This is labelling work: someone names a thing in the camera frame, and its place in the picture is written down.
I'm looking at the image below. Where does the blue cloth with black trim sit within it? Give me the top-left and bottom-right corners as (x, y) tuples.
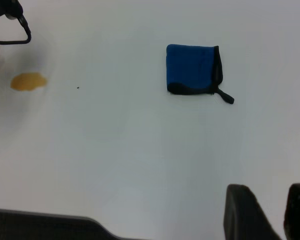
(165, 43), (235, 105)

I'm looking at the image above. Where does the brown coffee spill puddle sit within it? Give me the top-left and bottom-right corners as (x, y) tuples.
(10, 71), (48, 91)

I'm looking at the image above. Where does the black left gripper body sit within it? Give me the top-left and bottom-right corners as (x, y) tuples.
(0, 0), (24, 22)

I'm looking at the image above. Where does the black camera cable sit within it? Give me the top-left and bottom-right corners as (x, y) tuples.
(0, 14), (32, 46)

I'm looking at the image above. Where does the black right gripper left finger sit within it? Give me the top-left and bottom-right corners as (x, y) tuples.
(223, 184), (283, 240)

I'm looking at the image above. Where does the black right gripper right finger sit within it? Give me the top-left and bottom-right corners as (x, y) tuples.
(282, 183), (300, 240)

